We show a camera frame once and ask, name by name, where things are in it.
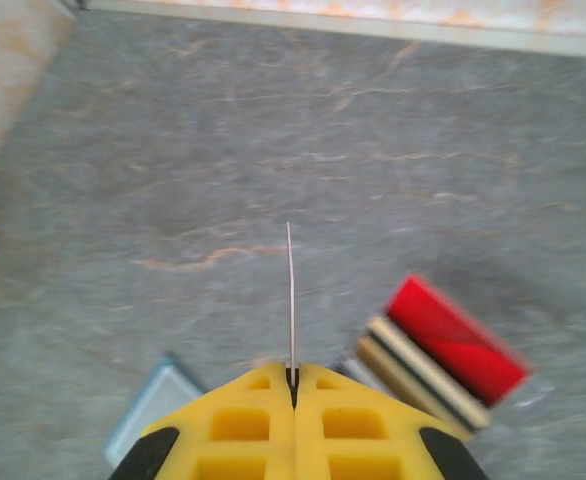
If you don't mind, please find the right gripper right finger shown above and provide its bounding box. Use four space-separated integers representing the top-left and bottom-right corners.
292 360 489 480

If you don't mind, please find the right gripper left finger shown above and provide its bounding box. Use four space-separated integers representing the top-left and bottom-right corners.
106 360 295 480

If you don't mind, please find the teal card holder wallet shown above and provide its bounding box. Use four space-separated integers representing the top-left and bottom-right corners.
103 352 207 469

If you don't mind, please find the pale thin credit card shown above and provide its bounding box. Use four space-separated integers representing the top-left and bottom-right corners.
285 221 300 389

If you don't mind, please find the tan card stack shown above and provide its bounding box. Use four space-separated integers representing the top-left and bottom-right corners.
355 335 477 444

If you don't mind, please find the cream card stack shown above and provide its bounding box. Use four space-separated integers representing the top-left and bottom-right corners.
365 313 493 432

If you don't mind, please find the red card stack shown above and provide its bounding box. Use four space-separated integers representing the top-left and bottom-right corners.
385 273 532 409

